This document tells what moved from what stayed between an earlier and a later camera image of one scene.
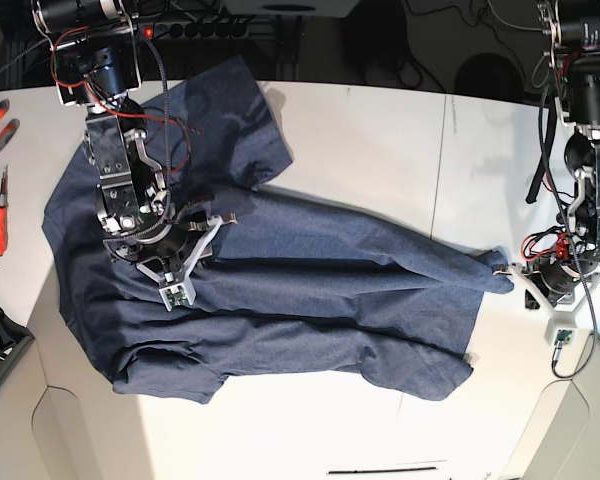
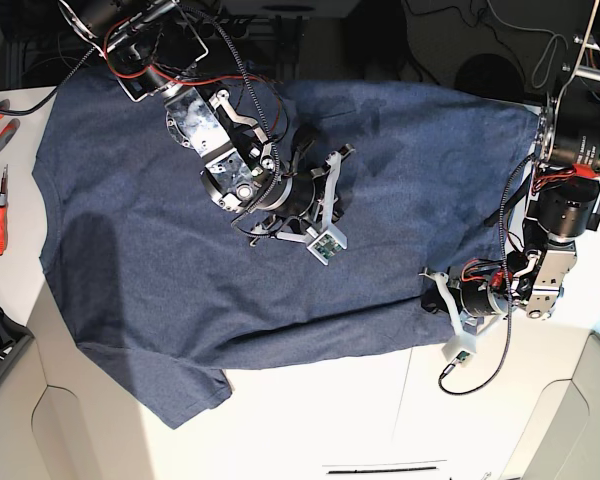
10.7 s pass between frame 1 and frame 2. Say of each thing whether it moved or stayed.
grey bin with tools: stayed
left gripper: moved
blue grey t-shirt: moved
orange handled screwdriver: stayed
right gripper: moved
